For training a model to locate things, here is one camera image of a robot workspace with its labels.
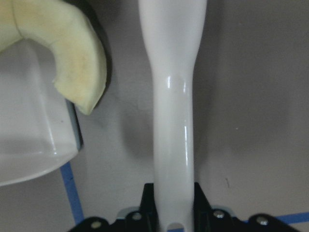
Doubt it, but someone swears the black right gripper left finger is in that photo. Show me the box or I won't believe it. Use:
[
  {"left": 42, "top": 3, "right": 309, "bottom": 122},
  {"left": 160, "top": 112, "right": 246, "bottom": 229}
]
[{"left": 70, "top": 183, "right": 157, "bottom": 232}]

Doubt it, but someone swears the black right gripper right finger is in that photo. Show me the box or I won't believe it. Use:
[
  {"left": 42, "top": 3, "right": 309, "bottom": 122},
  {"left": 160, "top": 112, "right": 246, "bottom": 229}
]
[{"left": 194, "top": 182, "right": 309, "bottom": 232}]

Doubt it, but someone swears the beige plastic dustpan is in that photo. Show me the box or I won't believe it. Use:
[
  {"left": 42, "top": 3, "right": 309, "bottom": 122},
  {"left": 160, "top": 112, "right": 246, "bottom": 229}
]
[{"left": 0, "top": 40, "right": 83, "bottom": 186}]

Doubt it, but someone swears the yellow toy trash piece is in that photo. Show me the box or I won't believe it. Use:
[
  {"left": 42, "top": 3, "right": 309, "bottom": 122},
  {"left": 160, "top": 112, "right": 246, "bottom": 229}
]
[{"left": 0, "top": 0, "right": 107, "bottom": 115}]

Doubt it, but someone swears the beige hand brush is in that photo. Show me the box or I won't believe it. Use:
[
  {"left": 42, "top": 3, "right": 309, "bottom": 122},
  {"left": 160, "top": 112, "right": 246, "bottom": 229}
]
[{"left": 138, "top": 0, "right": 207, "bottom": 232}]

